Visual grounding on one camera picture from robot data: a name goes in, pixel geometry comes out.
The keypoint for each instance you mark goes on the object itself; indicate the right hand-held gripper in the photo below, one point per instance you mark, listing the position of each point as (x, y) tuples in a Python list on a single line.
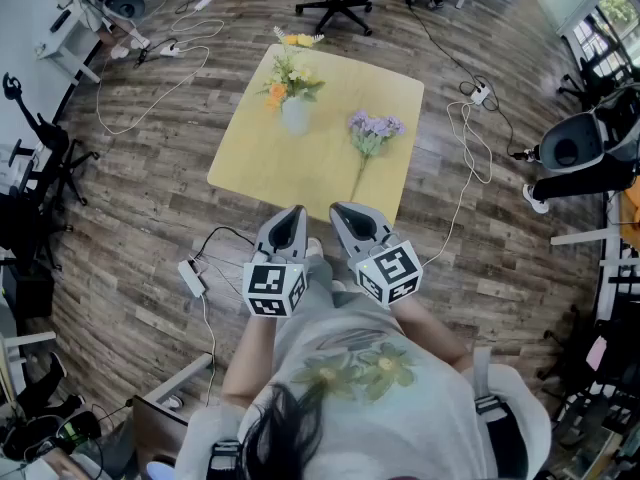
[(390, 273)]

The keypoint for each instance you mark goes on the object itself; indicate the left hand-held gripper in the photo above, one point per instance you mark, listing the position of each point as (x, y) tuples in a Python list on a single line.
[(270, 288)]

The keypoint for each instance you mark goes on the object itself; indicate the purple flower bouquet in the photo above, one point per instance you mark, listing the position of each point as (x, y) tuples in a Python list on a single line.
[(372, 130)]

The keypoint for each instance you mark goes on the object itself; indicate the white vase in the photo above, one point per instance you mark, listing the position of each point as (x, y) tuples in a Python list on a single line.
[(295, 118)]

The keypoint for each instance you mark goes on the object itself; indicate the yellow orange flower bouquet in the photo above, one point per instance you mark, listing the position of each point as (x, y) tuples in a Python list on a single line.
[(292, 80)]

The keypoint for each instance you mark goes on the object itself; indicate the person's left forearm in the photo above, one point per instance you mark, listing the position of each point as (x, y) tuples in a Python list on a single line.
[(250, 358)]

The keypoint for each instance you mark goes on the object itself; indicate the person's right forearm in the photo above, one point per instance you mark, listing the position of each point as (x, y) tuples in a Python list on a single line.
[(430, 333)]

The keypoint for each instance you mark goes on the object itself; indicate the person's white shoe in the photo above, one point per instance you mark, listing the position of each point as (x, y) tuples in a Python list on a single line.
[(314, 248)]

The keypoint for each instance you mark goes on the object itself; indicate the person's grey trousers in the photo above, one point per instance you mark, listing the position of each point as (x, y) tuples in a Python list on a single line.
[(320, 283)]

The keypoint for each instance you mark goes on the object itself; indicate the white power strip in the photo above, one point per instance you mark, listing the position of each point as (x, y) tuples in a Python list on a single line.
[(479, 94), (170, 52), (204, 2), (191, 278)]

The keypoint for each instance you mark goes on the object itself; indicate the person's white floral shirt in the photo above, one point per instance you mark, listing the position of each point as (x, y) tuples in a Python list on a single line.
[(400, 418)]

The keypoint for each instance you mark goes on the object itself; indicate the round white yellow disc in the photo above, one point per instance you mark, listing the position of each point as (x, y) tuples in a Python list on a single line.
[(161, 470)]

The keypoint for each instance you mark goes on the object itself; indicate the pink sheet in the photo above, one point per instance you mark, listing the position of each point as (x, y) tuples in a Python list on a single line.
[(596, 353)]

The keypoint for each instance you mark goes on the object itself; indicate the orange wooden desk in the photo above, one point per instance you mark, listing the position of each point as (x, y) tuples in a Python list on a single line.
[(630, 213)]

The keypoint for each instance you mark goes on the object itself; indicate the black rack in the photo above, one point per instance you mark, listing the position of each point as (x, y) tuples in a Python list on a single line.
[(590, 398)]

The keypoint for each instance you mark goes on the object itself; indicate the window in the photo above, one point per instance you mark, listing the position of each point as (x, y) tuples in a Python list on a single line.
[(607, 38)]

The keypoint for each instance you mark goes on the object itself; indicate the grey camera headset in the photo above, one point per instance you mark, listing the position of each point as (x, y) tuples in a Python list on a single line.
[(570, 143), (125, 3)]

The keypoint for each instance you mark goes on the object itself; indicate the white furniture frame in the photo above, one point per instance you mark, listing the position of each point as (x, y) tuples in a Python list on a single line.
[(607, 268)]

